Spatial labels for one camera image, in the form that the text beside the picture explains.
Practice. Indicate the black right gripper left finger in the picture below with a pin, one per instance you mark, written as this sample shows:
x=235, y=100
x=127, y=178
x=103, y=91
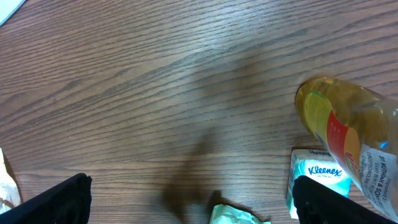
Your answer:
x=69, y=202

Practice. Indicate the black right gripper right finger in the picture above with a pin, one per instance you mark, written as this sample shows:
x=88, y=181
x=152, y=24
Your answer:
x=317, y=204

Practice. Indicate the clear bottle with silver cap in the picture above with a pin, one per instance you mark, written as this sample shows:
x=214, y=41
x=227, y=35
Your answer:
x=359, y=129

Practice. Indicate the teal tissue pack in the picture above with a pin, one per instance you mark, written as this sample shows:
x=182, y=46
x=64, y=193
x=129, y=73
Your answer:
x=225, y=214

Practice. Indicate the brown snack packet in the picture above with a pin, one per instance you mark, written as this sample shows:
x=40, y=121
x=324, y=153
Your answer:
x=9, y=192

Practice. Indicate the small Kleenex tissue pack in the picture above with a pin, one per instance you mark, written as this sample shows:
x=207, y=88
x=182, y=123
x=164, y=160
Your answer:
x=318, y=165

